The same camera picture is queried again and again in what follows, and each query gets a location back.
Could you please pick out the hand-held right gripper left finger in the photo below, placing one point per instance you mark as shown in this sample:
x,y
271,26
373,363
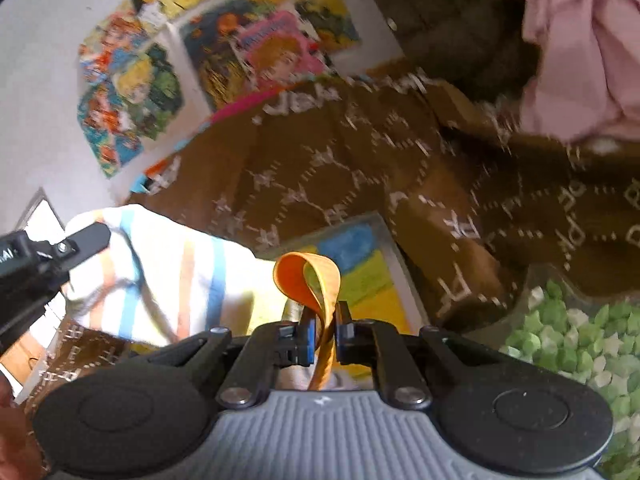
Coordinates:
x,y
309,336

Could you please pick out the brown quilted jacket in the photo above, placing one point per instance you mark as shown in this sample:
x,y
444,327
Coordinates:
x,y
440,5

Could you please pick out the shallow box with cartoon picture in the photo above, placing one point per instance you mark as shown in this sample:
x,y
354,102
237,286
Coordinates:
x,y
362,260

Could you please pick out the pink cloth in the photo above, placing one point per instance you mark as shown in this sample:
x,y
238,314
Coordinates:
x,y
575,45

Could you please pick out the yellow and dark wall poster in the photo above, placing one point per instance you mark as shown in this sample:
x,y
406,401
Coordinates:
x,y
215,60

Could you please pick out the white sock with coloured stripes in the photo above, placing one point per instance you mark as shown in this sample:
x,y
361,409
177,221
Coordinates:
x,y
165,280

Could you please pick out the window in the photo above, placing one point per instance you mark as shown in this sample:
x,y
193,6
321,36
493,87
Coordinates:
x,y
35,215

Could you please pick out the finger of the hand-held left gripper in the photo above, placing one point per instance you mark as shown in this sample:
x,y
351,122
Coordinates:
x,y
85,242

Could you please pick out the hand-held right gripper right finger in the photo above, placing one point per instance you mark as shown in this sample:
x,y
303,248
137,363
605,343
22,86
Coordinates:
x,y
343,334

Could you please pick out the green cartoon wall poster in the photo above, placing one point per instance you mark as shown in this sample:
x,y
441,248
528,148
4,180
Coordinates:
x,y
155,85

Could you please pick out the orange and blue cartoon poster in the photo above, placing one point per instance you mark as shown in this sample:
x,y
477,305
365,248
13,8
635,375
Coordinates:
x,y
107,125

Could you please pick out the pink cartoon face poster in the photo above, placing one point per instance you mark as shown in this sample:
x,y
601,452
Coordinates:
x,y
280,50

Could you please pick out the brown and orange printed blanket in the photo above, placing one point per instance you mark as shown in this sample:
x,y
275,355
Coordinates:
x,y
350,160

